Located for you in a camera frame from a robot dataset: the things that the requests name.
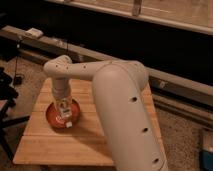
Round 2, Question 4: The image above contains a small white box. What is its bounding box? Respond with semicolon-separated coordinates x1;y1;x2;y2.
25;28;43;38

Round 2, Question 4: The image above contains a long wooden beam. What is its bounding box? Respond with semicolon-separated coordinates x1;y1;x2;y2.
0;26;213;125

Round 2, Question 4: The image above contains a white plastic bottle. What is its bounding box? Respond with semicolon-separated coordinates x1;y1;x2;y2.
58;98;73;128

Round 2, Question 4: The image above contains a black tripod stand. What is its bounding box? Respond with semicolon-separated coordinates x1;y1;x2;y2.
0;67;29;161

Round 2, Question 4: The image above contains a black cable with plug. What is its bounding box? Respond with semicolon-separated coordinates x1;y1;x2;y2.
12;36;25;86

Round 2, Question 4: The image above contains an orange ceramic bowl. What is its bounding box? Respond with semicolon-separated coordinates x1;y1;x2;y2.
46;98;81;128

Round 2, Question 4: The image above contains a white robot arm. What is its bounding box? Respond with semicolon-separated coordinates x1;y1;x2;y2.
44;55;169;171

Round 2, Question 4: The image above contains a blue and white box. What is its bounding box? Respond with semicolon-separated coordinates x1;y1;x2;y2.
200;129;213;171

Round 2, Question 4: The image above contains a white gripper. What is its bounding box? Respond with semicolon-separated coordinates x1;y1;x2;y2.
52;78;71;103

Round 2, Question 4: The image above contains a wooden table board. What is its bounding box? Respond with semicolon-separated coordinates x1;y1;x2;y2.
12;77;167;168

